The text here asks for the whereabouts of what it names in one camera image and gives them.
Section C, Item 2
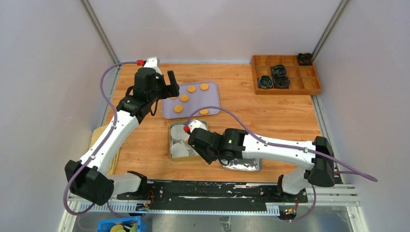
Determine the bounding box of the blue plastic bin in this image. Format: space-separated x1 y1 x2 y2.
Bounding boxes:
97 216 148 232

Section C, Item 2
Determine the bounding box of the lavender tray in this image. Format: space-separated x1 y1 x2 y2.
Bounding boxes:
162 81 220 119

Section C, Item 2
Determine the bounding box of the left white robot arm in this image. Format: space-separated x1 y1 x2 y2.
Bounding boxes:
63 57 179 205

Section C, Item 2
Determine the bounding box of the silver tin lid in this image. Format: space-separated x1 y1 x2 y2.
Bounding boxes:
221 159 262 172

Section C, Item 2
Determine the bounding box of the gold cookie tin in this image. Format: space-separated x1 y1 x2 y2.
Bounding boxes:
169 121 202 162

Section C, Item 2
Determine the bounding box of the wooden compartment organizer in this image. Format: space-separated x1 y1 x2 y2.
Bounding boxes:
251 55 322 95

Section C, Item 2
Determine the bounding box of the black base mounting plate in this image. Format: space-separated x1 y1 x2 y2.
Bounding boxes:
116 180 308 212

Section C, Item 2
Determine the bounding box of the white paper cupcake liner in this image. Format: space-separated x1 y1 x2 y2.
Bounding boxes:
171 143 189 158
186 140 195 149
170 124 190 141

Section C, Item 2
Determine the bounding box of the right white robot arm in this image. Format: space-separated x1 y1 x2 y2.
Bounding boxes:
183 120 335 202

